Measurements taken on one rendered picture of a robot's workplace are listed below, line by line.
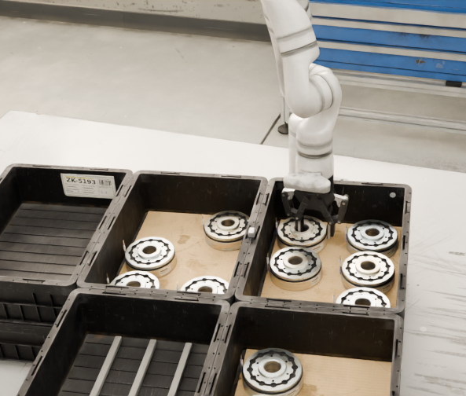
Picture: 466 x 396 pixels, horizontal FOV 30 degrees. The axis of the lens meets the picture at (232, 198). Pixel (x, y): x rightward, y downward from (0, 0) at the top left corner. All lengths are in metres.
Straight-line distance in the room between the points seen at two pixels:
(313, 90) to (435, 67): 1.99
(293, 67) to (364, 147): 2.15
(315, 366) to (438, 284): 0.48
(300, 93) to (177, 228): 0.48
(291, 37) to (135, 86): 2.80
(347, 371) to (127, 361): 0.40
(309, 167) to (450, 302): 0.45
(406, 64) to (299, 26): 2.00
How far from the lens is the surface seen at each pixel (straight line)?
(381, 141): 3.79
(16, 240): 1.98
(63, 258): 1.90
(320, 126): 1.67
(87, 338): 1.70
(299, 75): 1.61
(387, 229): 1.85
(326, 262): 1.80
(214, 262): 1.82
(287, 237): 1.82
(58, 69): 4.66
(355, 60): 3.64
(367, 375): 1.57
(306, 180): 1.68
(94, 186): 1.99
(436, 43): 3.53
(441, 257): 2.04
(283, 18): 1.61
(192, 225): 1.93
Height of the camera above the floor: 1.96
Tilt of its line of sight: 35 degrees down
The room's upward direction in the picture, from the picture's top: 5 degrees counter-clockwise
